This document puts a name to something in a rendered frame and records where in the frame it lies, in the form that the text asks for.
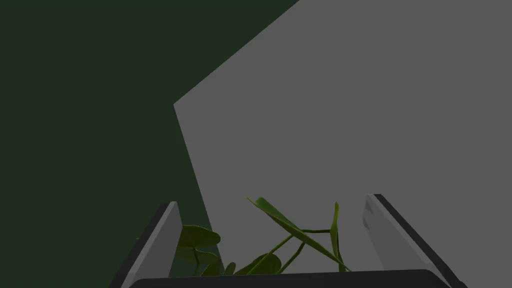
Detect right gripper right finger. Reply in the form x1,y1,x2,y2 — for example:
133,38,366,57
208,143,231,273
362,193,469,288

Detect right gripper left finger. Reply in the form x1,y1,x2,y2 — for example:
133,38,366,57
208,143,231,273
108,201,184,288

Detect green leafy plant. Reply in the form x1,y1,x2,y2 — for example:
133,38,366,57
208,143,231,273
135,196,352,278

